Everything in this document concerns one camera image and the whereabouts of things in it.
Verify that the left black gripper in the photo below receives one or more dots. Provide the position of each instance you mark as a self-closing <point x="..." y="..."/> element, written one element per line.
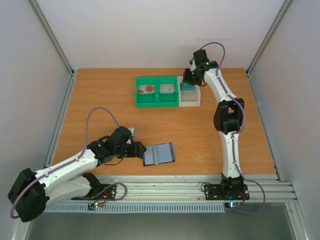
<point x="137" y="150"/>

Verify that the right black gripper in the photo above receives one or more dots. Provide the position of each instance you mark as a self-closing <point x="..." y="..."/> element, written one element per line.
<point x="188" y="77"/>

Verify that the blue leather card holder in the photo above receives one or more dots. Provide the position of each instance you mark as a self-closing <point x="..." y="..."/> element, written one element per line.
<point x="159" y="154"/>

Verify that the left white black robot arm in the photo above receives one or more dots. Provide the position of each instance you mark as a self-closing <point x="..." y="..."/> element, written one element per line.
<point x="33" y="191"/>

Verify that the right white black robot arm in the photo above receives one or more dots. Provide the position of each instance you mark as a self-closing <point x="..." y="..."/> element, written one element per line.
<point x="227" y="120"/>

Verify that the grey white card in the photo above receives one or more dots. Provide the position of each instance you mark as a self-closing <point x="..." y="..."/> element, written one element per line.
<point x="168" y="88"/>

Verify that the card with red circles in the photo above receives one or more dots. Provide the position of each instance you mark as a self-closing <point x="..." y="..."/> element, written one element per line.
<point x="146" y="89"/>

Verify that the white bin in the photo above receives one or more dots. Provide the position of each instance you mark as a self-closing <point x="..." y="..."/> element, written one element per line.
<point x="188" y="98"/>

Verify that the middle green bin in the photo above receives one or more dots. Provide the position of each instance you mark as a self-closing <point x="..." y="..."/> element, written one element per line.
<point x="167" y="100"/>

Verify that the green bin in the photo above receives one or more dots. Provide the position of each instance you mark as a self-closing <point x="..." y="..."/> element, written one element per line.
<point x="167" y="100"/>
<point x="146" y="101"/>

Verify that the left green bin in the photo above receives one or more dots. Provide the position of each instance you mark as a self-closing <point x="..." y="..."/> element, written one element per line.
<point x="146" y="101"/>

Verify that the left controller board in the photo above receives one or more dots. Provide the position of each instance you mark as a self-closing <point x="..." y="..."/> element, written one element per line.
<point x="96" y="206"/>

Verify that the controller board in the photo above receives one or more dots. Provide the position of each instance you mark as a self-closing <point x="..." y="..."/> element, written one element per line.
<point x="96" y="206"/>
<point x="233" y="205"/>

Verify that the right controller board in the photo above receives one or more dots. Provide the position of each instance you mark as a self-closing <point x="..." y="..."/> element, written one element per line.
<point x="233" y="205"/>

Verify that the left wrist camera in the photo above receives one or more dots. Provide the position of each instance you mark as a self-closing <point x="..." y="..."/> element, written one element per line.
<point x="133" y="131"/>

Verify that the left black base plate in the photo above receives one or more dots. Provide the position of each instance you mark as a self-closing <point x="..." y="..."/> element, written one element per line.
<point x="110" y="191"/>

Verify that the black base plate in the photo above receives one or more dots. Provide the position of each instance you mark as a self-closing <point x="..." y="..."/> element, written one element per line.
<point x="213" y="192"/>
<point x="110" y="191"/>

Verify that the grey slotted cable duct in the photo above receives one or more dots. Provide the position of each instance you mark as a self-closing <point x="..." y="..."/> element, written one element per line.
<point x="136" y="208"/>

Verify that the left aluminium frame post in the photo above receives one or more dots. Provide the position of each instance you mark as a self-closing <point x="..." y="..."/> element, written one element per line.
<point x="48" y="30"/>

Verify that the aluminium frame post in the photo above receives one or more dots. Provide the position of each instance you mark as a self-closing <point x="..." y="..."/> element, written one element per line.
<point x="269" y="34"/>
<point x="48" y="30"/>

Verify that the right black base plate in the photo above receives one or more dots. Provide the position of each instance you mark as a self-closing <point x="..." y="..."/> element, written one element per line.
<point x="213" y="192"/>

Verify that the right aluminium frame post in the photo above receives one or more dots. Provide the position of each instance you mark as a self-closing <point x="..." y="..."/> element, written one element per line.
<point x="269" y="34"/>

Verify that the aluminium front rail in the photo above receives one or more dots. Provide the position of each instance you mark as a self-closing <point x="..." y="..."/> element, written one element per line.
<point x="187" y="188"/>

